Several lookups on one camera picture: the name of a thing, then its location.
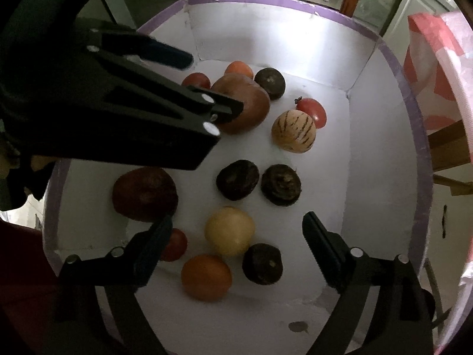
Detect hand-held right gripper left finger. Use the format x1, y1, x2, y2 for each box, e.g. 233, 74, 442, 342
55, 214, 174, 355

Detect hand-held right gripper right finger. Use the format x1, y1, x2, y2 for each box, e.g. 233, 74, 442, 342
301, 212, 434, 355

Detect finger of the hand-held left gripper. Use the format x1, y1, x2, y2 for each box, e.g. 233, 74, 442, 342
76, 20, 195, 70
22, 49, 244, 171

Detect red tomato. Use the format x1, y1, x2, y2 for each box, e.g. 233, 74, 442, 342
160, 228, 188, 262
294, 97, 328, 129
181, 73, 211, 90

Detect dark red apple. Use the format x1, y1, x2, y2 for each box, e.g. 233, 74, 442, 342
112, 166, 179, 222

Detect orange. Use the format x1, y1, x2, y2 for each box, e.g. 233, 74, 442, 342
181, 254, 233, 302

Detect dark water chestnut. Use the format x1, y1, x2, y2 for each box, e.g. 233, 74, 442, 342
242, 243, 284, 286
216, 160, 260, 201
254, 67, 286, 100
261, 164, 302, 206

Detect yellow round fruit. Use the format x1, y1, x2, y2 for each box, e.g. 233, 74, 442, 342
204, 207, 256, 257

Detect small orange tomato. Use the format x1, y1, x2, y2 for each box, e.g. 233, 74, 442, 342
224, 61, 254, 79

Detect white box with purple rim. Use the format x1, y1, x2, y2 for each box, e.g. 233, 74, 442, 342
41, 0, 434, 355

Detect large orange pumpkin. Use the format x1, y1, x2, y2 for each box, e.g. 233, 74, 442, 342
210, 73, 271, 135

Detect striped yellow melon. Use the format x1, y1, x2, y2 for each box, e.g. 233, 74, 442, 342
271, 110, 317, 153

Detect dark grey cabinet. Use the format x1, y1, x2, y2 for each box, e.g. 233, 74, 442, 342
100, 0, 230, 30

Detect person's dark red clothing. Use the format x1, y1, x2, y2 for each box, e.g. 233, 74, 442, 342
0, 222, 63, 355

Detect wooden stool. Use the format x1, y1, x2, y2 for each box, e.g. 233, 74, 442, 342
429, 118, 473, 195

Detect white cabinet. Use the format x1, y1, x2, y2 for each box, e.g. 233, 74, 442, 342
384, 0, 455, 41

